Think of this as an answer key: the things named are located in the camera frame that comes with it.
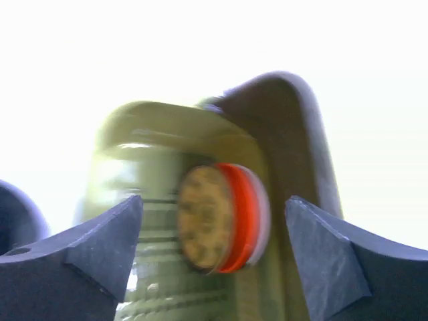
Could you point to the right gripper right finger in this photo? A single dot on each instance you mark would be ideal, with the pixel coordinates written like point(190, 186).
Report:
point(348, 273)

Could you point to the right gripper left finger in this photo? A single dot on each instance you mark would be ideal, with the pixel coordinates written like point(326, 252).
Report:
point(79, 274)

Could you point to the cream plate with dark spot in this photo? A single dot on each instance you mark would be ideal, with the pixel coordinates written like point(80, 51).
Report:
point(265, 220)

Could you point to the orange plate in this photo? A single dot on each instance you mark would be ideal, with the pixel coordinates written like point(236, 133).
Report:
point(245, 218)

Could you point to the yellow patterned brown-rim plate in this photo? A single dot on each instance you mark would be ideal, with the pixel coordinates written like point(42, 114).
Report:
point(205, 218)

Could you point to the olive green dish rack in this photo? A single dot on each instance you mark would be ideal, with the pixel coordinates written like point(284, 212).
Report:
point(271, 125)

